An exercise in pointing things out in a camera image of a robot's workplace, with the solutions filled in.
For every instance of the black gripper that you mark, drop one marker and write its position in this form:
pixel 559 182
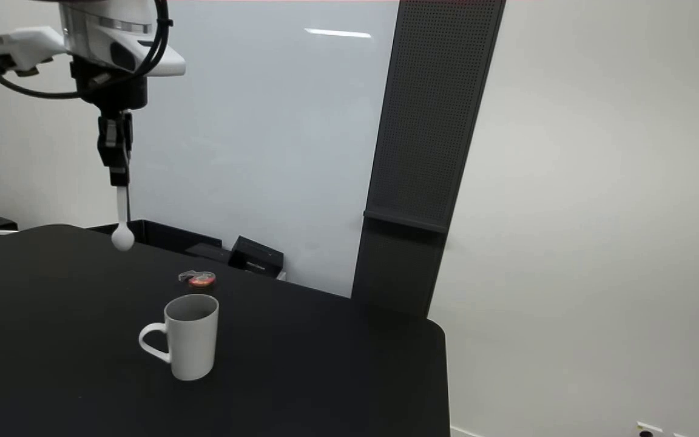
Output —
pixel 113 90

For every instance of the white plastic spoon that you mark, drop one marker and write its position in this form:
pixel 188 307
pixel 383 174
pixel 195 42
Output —
pixel 122 236

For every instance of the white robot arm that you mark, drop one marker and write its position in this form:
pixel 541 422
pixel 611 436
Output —
pixel 115 49

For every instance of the red tape roll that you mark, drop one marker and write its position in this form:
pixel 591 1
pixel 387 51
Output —
pixel 198 279

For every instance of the small black box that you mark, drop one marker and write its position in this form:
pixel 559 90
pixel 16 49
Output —
pixel 255 257

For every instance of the white ceramic mug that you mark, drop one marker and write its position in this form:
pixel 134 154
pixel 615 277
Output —
pixel 190 327

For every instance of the black vertical pillar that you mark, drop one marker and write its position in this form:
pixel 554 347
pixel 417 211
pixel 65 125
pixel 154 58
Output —
pixel 440 61

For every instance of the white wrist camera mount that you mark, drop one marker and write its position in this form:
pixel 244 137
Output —
pixel 23 49

